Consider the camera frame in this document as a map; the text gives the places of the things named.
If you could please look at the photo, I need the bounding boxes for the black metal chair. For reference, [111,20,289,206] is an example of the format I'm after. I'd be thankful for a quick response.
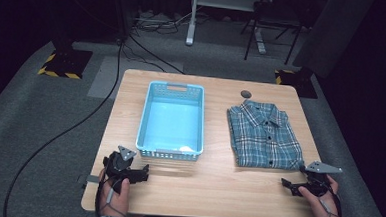
[239,0,309,66]

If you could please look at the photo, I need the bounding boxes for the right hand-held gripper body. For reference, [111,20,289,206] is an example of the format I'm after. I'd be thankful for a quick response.
[297,160,344,199]

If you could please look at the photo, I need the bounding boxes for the blue plaid shirt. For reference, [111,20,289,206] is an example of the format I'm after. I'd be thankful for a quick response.
[224,97,307,171]

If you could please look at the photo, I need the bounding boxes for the tangle of floor cables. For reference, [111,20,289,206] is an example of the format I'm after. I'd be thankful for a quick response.
[130,8,194,36]

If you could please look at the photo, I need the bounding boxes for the black stand pole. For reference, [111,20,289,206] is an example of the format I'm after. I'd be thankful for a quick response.
[110,0,135,43]

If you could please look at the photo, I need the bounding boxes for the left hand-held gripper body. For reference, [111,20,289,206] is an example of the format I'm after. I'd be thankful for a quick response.
[101,145,138,196]

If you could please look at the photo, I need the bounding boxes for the thick black floor cable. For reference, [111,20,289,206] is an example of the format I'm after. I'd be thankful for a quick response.
[2,33,125,217]

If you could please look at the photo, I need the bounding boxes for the right gripper grey cable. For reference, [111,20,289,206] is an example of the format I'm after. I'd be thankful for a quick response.
[318,183,345,217]

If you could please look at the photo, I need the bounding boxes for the person's right hand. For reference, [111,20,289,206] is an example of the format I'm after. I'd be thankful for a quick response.
[296,173,344,217]

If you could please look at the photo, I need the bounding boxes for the left gripper grey cable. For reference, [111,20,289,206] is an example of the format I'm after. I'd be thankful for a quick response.
[94,156,130,217]

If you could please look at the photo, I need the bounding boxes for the person's left hand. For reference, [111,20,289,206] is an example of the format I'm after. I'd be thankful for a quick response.
[95,168,132,217]

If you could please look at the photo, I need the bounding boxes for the grey upright panel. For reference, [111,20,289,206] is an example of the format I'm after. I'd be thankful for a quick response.
[291,0,377,82]

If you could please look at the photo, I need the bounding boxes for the gripper grey cable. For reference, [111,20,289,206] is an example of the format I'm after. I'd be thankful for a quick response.
[318,183,345,217]
[94,156,130,217]

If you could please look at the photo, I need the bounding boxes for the thin black floor cable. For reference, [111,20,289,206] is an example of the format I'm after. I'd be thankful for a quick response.
[126,34,188,75]

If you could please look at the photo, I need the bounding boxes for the blue plastic basket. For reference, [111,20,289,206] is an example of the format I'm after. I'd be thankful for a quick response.
[134,80,208,163]

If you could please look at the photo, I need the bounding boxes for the black hazard-striped stand base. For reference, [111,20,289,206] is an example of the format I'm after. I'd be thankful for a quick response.
[273,66,320,100]
[36,34,95,81]

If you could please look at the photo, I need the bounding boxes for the white desk frame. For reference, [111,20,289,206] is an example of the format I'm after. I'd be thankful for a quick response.
[184,0,275,55]

